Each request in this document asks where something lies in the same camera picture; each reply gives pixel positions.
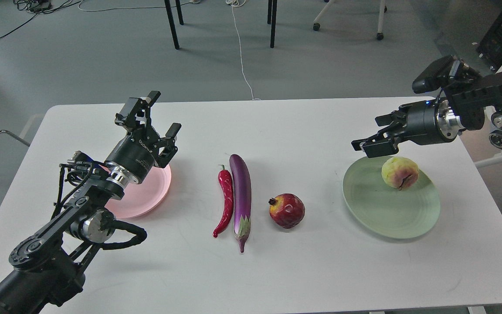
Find purple eggplant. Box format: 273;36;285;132
229;154;252;254

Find black table legs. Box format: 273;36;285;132
267;0;278;48
164;0;184;50

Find white floor cable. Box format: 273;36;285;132
226;0;261;101

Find red chili pepper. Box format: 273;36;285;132
213;164;234;238

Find green plate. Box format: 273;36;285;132
343;157;441;240

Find black table legs right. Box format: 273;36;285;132
267;0;278;48

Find black floor cables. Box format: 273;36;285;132
0;0;81;53

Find red pomegranate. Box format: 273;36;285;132
268;193;305;230

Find yellow-pink peach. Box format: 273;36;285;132
381;157;420;191

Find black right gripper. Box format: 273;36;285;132
351;99;458;158

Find pink plate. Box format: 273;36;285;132
105;165;173;219

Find white wheeled chair base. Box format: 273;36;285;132
312;0;388;41

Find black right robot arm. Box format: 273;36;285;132
351;55;502;157

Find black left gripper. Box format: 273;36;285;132
104;91;182;184

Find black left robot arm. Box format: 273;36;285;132
0;91;181;314

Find black table legs left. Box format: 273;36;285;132
164;0;184;50

